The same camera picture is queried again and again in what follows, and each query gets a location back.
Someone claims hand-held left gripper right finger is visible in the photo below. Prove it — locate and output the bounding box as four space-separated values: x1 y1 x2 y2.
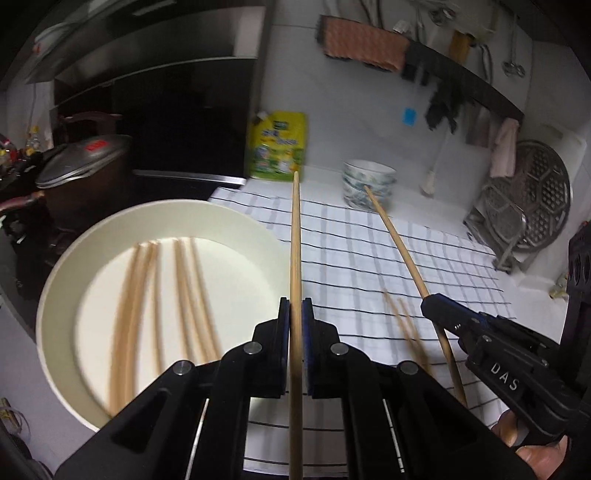
301 298 539 480

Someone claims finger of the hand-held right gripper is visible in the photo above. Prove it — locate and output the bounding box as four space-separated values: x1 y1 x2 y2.
421 294 470 343
436 294 495 331

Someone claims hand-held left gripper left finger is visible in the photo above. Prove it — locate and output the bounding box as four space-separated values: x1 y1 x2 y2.
54 298 291 480

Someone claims wooden chopstick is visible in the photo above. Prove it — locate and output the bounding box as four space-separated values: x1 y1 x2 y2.
288 171 304 480
397 298 428 356
365 185 468 408
382 288 434 376

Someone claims bunch of wooden chopsticks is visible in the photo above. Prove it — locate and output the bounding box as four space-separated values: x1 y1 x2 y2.
108 237 222 414

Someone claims large cream round plate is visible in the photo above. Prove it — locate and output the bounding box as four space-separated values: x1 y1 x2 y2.
36 198 301 432

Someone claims person's right hand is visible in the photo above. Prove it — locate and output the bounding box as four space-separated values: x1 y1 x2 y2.
492 408 570 480

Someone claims metal dish stand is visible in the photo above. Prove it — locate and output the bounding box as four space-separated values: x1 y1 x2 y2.
464 185 529 274

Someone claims white black checkered cloth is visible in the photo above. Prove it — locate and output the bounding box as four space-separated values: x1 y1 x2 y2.
208 178 515 476

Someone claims white hanging brush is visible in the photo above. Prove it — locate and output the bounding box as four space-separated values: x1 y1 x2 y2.
419 131 451 197

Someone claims round metal steamer rack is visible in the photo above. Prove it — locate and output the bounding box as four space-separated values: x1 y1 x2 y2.
480 140 572 252

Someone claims pink hanging cloth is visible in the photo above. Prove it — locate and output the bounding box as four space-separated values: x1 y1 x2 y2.
489 117 519 178

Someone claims yellow detergent pouch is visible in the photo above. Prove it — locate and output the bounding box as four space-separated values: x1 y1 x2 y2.
248 111 308 182

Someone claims black hanging cloth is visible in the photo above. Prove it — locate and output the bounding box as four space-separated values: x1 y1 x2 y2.
425 83 462 134

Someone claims brown cooking pot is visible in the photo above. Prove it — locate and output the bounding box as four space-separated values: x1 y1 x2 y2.
0 135 136 234

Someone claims hanging metal strainer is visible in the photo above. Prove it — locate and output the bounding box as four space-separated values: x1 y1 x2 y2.
502 14 527 77

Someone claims black range hood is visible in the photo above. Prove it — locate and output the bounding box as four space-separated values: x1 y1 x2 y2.
23 0 278 188

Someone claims grey pot lid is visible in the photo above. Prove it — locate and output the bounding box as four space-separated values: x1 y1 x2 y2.
36 135 134 189

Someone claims orange dish cloth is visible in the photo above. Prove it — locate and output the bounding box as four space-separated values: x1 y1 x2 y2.
323 16 409 72

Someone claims yellowish clear small object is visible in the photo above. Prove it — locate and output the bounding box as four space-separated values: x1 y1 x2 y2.
0 397 24 435

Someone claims black frying pan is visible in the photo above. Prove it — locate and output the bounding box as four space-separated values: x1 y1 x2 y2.
0 148 63 195

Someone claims white bowl with red mark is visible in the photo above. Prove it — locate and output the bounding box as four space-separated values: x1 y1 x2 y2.
30 18 79 54

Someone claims black wall rail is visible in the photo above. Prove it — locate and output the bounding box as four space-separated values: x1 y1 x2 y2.
316 15 525 127

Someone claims yellow hanging handle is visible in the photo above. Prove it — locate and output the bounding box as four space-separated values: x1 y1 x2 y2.
450 30 472 63

